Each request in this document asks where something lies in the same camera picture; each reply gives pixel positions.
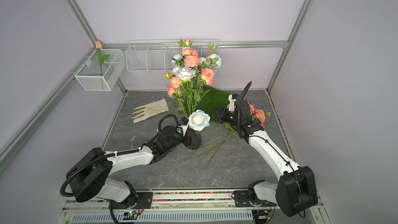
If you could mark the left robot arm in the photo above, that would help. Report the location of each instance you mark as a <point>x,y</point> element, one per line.
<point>90,177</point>

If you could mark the white mesh wall basket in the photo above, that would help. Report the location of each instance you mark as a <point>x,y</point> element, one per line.
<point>89,75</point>

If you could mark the white blue rose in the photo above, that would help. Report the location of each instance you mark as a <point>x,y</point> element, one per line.
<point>198,120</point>

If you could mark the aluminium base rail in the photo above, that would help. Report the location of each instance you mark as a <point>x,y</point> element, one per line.
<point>187,206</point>

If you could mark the dark glass vase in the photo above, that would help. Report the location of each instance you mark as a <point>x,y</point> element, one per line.
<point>192,140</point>

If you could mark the green artificial grass mat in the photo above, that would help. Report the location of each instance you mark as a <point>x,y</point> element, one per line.
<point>213,99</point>

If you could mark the white rose stem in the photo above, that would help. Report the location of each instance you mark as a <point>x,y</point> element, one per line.
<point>185,74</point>

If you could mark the beige garden glove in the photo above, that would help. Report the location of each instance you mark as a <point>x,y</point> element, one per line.
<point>149,110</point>

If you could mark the white wire wall rack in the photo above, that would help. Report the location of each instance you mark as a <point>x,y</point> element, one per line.
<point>160,55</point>

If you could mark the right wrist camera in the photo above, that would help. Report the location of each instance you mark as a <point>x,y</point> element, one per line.
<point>232,99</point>

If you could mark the pale blue rose spray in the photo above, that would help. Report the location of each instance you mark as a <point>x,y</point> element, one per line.
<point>198,56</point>

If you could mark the peach peony bunch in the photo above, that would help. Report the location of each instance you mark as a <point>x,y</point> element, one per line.
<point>207,152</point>

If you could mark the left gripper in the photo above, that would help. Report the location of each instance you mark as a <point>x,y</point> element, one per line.
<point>176,128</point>

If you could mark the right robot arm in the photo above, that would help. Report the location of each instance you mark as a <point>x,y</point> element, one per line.
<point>295,190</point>

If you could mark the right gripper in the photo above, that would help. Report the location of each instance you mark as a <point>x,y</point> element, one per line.
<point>226,113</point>

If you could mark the small peach rose spray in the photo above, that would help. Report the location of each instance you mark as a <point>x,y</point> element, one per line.
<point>187,95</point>

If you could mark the pink tulip stem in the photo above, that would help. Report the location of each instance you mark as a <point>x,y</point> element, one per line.
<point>101,58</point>

